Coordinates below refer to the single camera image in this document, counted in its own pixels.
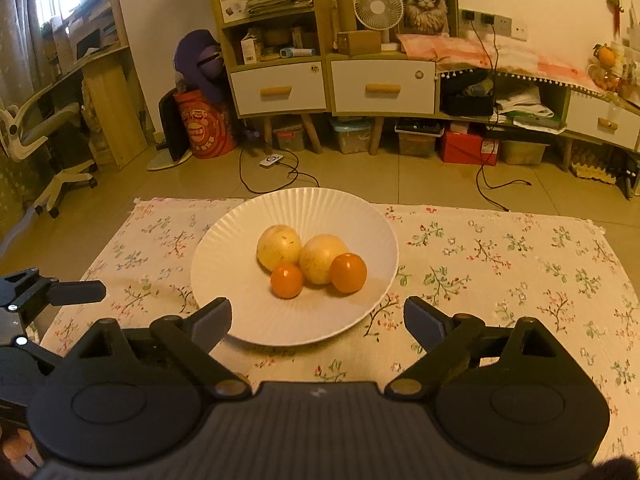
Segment red cardboard box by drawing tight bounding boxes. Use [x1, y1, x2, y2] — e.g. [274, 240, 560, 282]
[439, 130, 501, 166]

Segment purple plush toy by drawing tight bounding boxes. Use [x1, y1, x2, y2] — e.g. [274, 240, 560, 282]
[173, 29, 227, 102]

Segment white ribbed plate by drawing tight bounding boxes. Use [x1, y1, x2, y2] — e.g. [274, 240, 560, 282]
[190, 187, 400, 347]

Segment mandarin orange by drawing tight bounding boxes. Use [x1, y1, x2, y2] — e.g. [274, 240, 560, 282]
[330, 253, 368, 294]

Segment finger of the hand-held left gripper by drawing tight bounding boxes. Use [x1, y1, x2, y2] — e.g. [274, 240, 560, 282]
[0, 268, 107, 331]
[0, 333, 59, 376]

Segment black bag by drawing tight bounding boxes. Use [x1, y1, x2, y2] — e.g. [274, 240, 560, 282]
[442, 77, 497, 118]

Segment tall wooden shelf cabinet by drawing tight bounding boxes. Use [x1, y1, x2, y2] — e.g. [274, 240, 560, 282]
[207, 0, 332, 153]

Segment storage box with dark lid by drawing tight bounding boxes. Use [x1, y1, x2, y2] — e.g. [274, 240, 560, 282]
[395, 120, 445, 158]

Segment egg tray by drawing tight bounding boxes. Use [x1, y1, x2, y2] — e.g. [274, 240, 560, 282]
[570, 152, 619, 184]

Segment beige storage box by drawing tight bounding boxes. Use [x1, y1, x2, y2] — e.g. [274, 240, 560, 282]
[500, 140, 547, 166]

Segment decorative bowl with oranges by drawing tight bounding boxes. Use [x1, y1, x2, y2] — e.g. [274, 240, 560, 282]
[587, 42, 632, 95]

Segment wall socket panel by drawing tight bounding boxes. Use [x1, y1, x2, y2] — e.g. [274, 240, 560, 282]
[461, 8, 529, 42]

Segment orange printed bag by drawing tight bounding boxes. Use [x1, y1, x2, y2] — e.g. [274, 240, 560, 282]
[173, 89, 238, 160]

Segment clear box with blue lid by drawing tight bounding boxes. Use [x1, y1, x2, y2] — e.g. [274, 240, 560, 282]
[330, 117, 374, 156]

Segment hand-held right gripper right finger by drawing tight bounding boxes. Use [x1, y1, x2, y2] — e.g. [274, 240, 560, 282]
[384, 295, 568, 397]

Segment smooth orange tomato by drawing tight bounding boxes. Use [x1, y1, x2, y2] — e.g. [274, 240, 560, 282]
[270, 264, 305, 300]

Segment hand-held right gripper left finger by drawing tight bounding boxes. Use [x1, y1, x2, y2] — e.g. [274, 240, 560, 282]
[65, 296, 252, 401]

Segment wooden cabinet with white drawer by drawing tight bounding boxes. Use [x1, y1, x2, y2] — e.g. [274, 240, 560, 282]
[326, 52, 441, 156]

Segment cardboard tube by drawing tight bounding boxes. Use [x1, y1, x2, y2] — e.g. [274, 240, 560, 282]
[334, 0, 357, 36]

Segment white office chair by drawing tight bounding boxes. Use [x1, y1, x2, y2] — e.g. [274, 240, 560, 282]
[0, 102, 99, 219]

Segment black panel on oval base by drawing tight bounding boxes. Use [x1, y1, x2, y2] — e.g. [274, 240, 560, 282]
[146, 94, 195, 172]

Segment small clear storage box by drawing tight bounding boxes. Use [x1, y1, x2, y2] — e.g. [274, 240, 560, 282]
[273, 122, 307, 152]

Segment pink table runner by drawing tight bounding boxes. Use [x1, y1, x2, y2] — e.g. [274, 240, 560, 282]
[397, 34, 608, 95]

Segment floral tablecloth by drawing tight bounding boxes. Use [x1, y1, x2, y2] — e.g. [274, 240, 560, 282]
[40, 197, 640, 436]

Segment small wooden box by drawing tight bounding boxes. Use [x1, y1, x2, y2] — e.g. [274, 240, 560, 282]
[337, 30, 382, 55]

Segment light wooden desk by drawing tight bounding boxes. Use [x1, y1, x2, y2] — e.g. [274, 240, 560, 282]
[50, 0, 149, 170]

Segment pile of papers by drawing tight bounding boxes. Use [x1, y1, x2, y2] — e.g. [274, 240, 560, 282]
[495, 84, 568, 132]

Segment speckled pale yellow pear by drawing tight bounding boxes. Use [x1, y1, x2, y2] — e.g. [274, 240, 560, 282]
[257, 225, 302, 270]

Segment patterned curtain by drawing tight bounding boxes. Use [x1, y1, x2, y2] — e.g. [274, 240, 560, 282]
[0, 0, 56, 111]

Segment white desk fan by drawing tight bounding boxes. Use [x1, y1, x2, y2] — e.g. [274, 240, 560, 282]
[353, 0, 404, 52]

